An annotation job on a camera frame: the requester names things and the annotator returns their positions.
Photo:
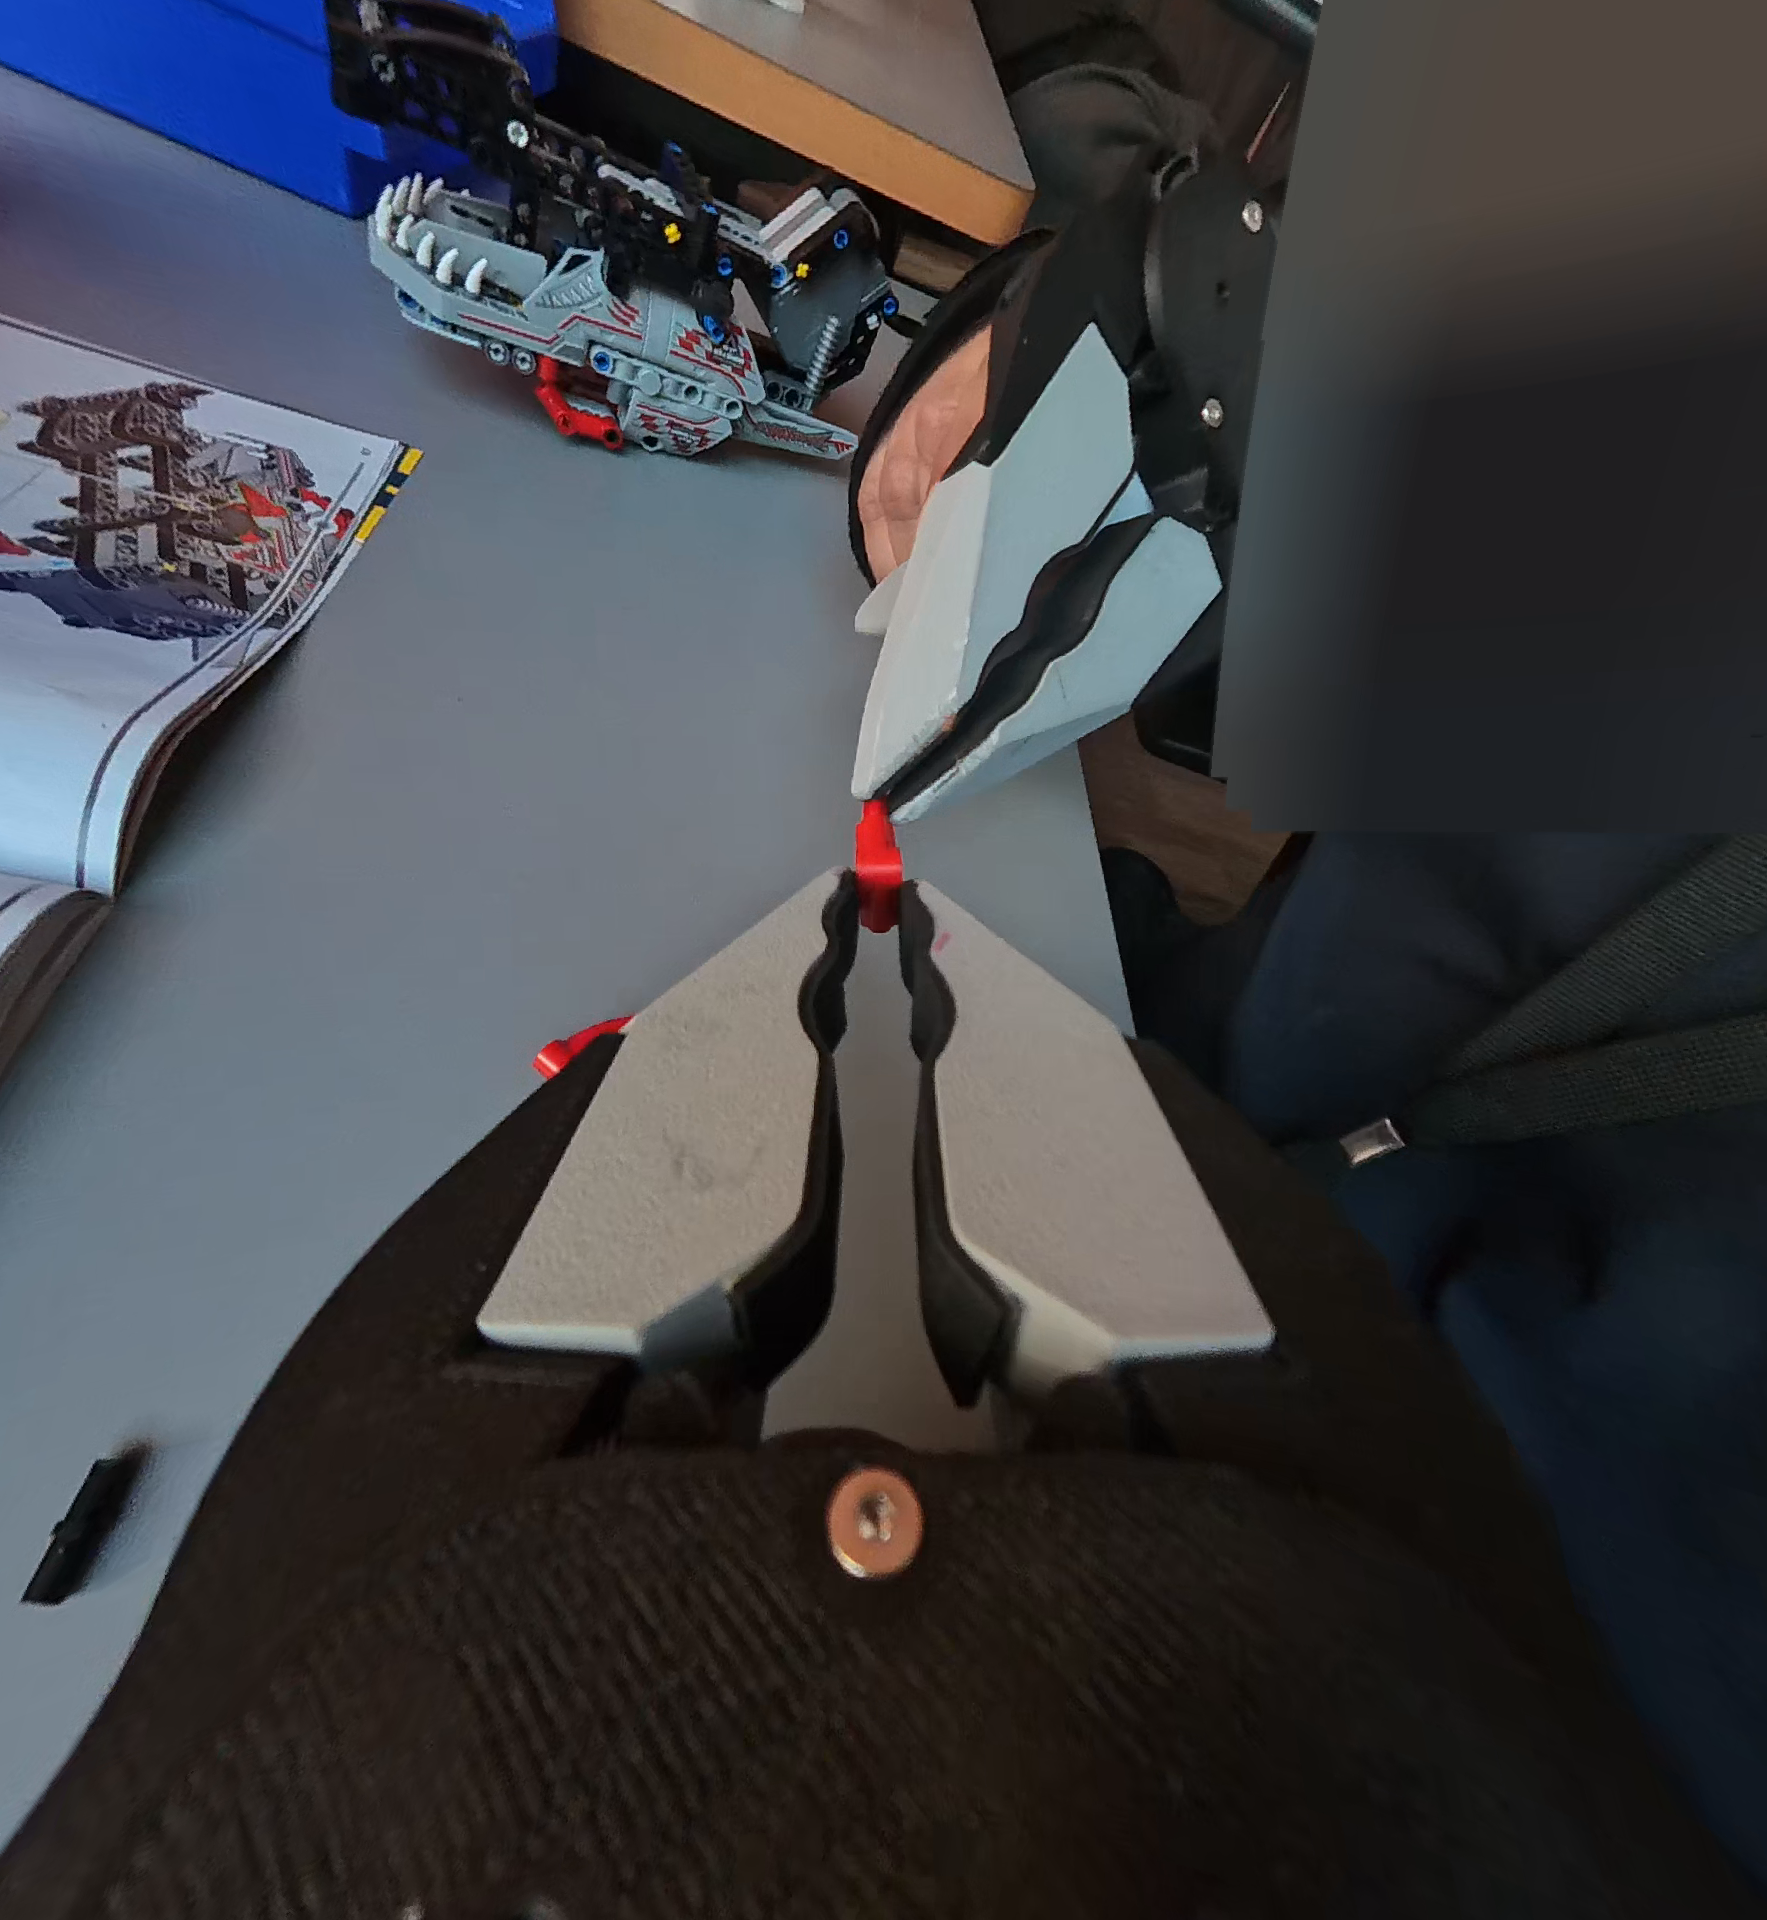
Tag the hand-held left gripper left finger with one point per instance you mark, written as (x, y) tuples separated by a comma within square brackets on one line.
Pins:
[(672, 1185)]

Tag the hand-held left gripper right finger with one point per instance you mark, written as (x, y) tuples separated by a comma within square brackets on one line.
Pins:
[(1093, 1185)]

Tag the person's right forearm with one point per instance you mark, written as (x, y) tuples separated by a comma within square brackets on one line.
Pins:
[(1110, 120)]

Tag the lego instruction booklet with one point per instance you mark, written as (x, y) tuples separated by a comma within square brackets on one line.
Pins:
[(72, 675)]

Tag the red lego short connector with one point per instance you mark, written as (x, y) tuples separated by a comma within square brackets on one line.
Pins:
[(876, 863)]

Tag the blue plastic bin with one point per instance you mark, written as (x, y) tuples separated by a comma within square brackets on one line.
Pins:
[(222, 75)]

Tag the black lego pin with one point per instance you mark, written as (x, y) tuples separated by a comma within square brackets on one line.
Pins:
[(82, 1531)]

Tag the red lego claw assembly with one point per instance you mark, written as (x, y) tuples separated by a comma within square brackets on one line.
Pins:
[(568, 1049)]

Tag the person's right hand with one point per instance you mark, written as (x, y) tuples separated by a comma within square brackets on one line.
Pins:
[(922, 451)]

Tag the grey dinosaur lego model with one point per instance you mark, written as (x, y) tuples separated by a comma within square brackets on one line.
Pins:
[(644, 322)]

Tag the wooden edged table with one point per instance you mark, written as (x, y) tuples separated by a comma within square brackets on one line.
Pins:
[(823, 91)]

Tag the person's dark navy clothing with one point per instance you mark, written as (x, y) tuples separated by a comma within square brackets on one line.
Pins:
[(1650, 1426)]

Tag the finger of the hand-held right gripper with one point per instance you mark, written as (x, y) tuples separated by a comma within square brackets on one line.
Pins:
[(1110, 646), (1017, 508)]

